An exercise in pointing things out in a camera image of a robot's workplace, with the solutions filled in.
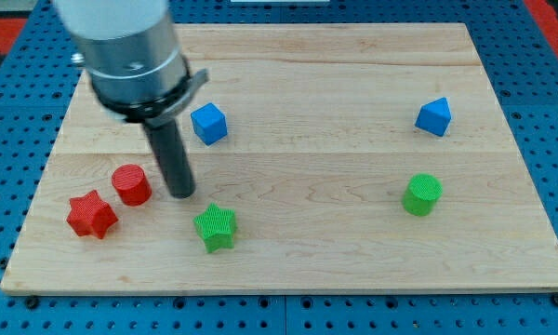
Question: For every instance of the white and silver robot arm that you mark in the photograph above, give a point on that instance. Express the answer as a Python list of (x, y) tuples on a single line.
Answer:
[(133, 57)]

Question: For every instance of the green star block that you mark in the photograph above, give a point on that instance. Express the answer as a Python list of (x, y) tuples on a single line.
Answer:
[(216, 227)]

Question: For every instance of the red star block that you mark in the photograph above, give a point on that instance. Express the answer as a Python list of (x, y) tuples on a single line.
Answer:
[(91, 215)]

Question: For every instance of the light wooden board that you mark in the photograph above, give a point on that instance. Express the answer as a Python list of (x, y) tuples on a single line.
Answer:
[(321, 145)]

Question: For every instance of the blue cube block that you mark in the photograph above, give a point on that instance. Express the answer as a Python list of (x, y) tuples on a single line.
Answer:
[(209, 124)]

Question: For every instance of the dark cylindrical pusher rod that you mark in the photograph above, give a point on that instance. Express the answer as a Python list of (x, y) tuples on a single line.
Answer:
[(171, 157)]

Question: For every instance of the green cylinder block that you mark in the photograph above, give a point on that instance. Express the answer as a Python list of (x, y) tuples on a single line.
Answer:
[(421, 194)]

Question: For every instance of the red cylinder block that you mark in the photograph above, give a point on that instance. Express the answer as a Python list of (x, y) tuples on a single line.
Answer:
[(131, 184)]

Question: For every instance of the blue triangular prism block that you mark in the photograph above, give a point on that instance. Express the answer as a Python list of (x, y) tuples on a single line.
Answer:
[(434, 117)]

